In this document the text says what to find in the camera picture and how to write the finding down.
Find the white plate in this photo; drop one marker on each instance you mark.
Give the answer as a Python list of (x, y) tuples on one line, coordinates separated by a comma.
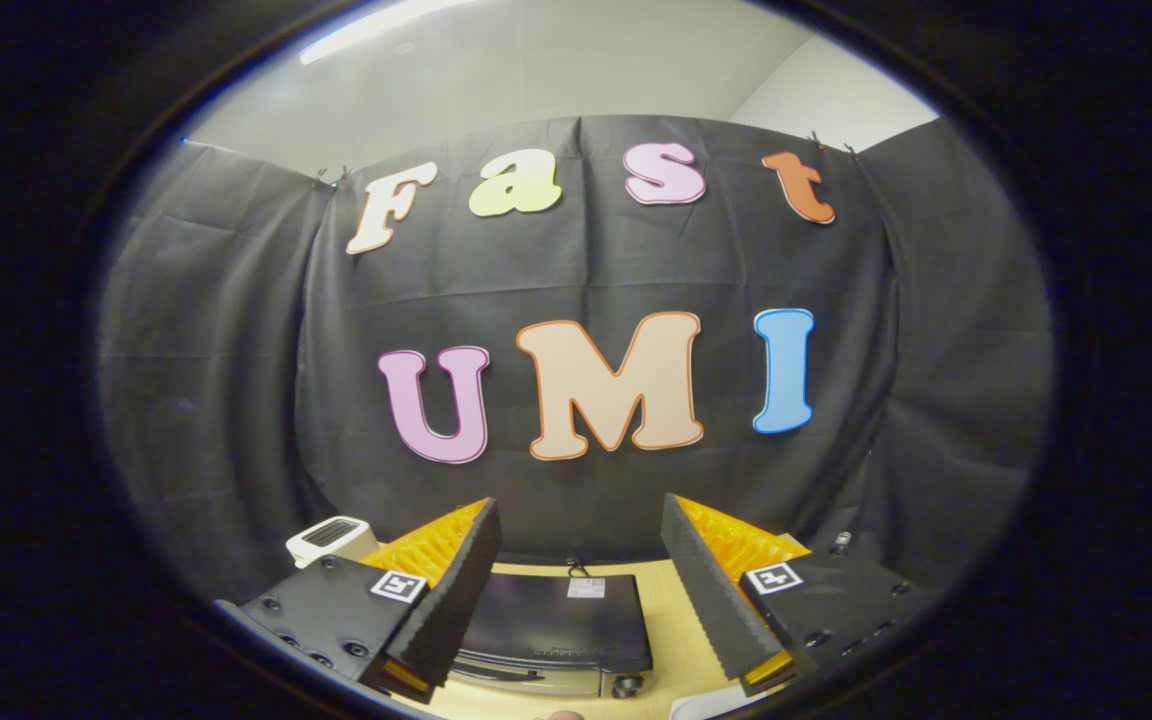
[(696, 708)]

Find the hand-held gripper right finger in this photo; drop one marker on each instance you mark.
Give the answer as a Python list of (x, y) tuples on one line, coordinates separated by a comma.
[(706, 590)]

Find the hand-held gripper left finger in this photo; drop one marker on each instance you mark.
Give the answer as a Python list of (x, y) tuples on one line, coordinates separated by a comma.
[(458, 585)]

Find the white bread toaster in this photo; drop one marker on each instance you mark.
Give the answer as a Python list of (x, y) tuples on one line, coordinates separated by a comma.
[(328, 538)]

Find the black backdrop cloth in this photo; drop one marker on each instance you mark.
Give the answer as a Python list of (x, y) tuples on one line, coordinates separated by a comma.
[(586, 260)]

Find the black toaster oven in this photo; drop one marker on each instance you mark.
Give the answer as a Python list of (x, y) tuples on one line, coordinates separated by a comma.
[(556, 620)]

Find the pink white bottle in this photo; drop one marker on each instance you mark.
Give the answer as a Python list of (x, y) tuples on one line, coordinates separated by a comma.
[(841, 543)]

